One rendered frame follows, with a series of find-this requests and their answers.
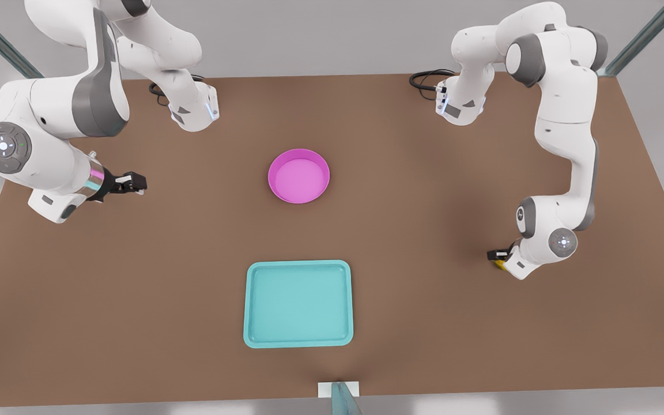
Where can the teal rectangular tray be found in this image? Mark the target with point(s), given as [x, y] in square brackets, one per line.
[298, 304]

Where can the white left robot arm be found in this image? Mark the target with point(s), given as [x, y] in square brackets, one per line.
[565, 109]

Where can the white post foot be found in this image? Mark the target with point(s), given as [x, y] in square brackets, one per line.
[324, 389]

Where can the pink round plate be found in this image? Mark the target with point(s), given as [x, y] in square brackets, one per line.
[298, 177]

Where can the orange fruit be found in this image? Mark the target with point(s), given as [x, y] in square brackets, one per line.
[500, 264]

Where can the silver frame post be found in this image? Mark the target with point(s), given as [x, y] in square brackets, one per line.
[643, 37]
[0, 43]
[344, 400]

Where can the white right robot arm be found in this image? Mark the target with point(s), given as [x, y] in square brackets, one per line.
[49, 104]

